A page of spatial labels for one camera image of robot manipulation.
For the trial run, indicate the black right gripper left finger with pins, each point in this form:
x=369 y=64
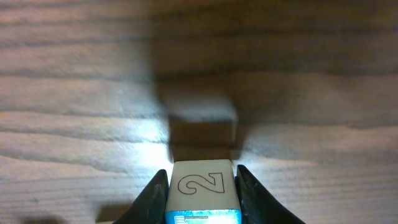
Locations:
x=149 y=206

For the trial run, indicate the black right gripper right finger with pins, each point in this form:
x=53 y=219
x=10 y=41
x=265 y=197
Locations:
x=258 y=205

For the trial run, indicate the blue L block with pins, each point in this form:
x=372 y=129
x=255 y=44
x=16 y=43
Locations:
x=203 y=192

